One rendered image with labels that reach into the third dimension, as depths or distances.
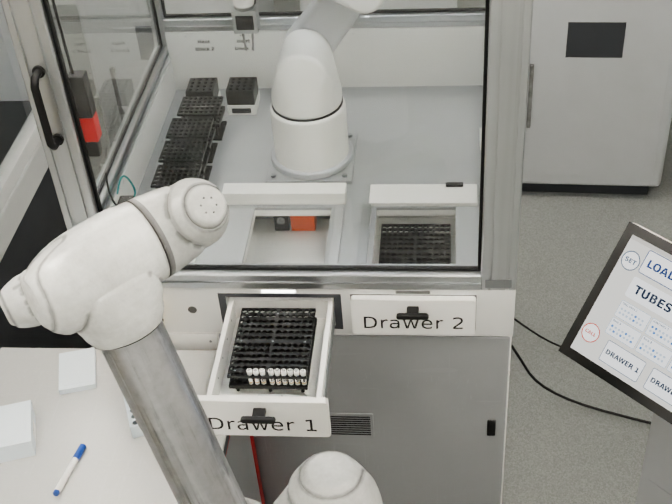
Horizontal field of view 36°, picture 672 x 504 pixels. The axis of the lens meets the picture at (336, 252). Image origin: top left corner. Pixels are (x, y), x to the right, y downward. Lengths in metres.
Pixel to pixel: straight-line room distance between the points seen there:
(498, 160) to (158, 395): 0.94
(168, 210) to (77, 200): 0.87
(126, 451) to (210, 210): 1.00
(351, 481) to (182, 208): 0.57
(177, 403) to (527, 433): 1.91
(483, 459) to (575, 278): 1.23
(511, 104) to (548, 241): 1.98
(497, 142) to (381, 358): 0.68
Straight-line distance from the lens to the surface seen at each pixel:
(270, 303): 2.50
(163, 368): 1.59
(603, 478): 3.29
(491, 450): 2.83
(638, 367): 2.19
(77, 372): 2.60
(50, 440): 2.50
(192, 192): 1.53
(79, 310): 1.51
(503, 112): 2.13
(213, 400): 2.24
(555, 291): 3.85
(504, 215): 2.28
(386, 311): 2.44
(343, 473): 1.81
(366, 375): 2.63
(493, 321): 2.49
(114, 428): 2.47
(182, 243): 1.54
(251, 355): 2.36
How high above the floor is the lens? 2.56
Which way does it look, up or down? 40 degrees down
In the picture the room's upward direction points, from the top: 5 degrees counter-clockwise
